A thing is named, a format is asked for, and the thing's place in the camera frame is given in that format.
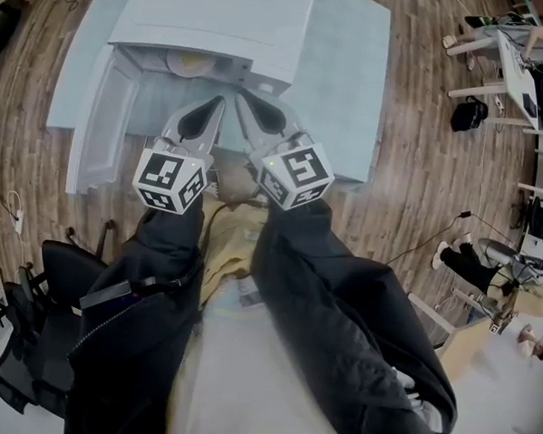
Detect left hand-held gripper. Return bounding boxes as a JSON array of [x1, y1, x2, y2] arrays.
[[129, 95, 232, 217]]

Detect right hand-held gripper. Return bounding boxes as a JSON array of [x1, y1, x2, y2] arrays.
[[233, 88, 336, 213]]

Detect plate of food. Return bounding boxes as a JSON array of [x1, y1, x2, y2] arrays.
[[165, 49, 216, 78]]

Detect white microwave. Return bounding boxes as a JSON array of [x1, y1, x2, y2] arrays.
[[55, 0, 326, 197]]

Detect person's left forearm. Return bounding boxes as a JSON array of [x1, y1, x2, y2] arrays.
[[53, 200, 220, 434]]

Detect person's right forearm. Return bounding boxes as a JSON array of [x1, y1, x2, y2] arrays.
[[247, 192, 461, 434]]

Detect person's yellow shirt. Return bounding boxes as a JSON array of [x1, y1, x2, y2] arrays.
[[192, 197, 277, 313]]

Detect black rectangular device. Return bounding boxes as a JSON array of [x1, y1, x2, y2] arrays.
[[77, 278, 134, 311]]

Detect black office chair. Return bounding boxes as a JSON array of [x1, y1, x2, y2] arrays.
[[38, 218, 123, 324], [0, 262, 83, 421]]

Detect white power strip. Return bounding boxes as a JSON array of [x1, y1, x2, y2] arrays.
[[6, 189, 28, 236]]

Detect black backpack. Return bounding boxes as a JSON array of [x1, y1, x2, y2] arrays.
[[449, 94, 490, 133]]

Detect person's white trousers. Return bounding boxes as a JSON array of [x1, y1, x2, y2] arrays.
[[157, 289, 431, 434]]

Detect white desk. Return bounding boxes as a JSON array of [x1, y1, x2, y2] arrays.
[[442, 25, 543, 140]]

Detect person's white shoe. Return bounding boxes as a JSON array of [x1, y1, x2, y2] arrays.
[[391, 364, 436, 433]]

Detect light wooden table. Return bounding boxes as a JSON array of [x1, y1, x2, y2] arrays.
[[406, 283, 543, 434]]

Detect black cable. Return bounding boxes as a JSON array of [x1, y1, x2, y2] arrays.
[[383, 207, 519, 266]]

